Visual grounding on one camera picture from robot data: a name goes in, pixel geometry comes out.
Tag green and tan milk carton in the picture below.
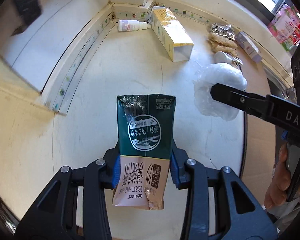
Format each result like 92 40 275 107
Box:
113 94 176 210

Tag lower black cabinet handle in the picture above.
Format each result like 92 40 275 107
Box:
13 0 42 28

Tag crumpled aluminium foil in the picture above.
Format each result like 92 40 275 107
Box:
210 23 236 41

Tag person's right hand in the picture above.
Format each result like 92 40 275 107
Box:
264 143 291 210

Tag yellow honeycomb box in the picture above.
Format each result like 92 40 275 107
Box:
151 6 194 62

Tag small white bottle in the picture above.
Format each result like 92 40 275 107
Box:
117 20 152 31

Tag pink snack packet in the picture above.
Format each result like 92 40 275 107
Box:
268 4 300 51

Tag lilac carton box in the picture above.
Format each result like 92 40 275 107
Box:
235 31 262 63

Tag clear plastic bag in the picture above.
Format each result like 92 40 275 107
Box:
194 63 247 121

